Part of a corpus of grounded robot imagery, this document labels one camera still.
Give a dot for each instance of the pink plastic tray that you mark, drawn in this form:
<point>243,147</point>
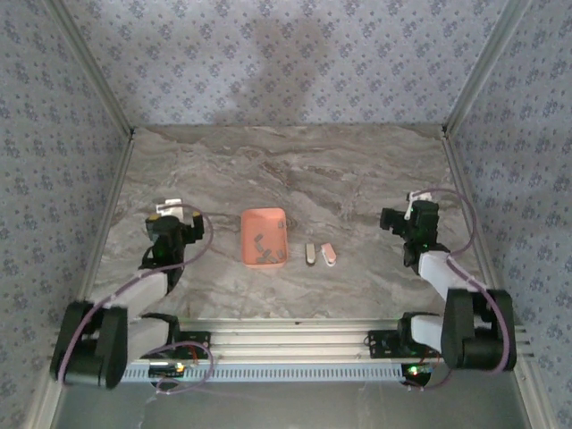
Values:
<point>263,219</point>

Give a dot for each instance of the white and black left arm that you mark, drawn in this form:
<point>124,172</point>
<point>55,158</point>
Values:
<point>143,290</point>

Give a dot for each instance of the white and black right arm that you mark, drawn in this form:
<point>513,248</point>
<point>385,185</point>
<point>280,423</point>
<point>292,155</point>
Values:
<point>440,272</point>

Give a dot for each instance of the aluminium table side rail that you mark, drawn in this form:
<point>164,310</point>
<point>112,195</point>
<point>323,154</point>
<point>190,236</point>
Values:
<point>459,179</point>
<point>119,179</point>

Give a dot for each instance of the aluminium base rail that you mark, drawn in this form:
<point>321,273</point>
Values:
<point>290,339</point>

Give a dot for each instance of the aluminium frame post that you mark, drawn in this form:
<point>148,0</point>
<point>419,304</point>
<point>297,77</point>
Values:
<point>487,67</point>
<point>91,67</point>

